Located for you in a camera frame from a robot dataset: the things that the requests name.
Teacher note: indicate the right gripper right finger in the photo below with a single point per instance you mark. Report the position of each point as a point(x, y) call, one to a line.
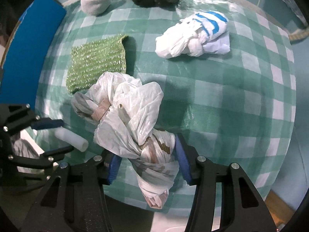
point(242, 207)

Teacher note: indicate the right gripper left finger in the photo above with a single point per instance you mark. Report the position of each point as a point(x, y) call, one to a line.
point(73, 198)

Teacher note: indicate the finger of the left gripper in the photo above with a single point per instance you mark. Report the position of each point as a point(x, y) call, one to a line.
point(45, 160)
point(16, 117)

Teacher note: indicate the green knitted scrubber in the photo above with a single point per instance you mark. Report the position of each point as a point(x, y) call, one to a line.
point(91, 60)

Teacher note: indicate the light grey sock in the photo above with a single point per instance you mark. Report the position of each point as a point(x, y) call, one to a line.
point(94, 7)

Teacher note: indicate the white blue striped plastic bag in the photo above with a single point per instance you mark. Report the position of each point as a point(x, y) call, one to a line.
point(200, 33)

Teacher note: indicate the white foam roll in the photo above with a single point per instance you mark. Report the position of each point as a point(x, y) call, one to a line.
point(71, 138)

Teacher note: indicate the cardboard box blue trim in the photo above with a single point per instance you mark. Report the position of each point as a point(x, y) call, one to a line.
point(27, 51)

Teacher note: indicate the light green checkered tablecloth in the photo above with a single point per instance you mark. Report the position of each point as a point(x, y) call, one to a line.
point(239, 107)

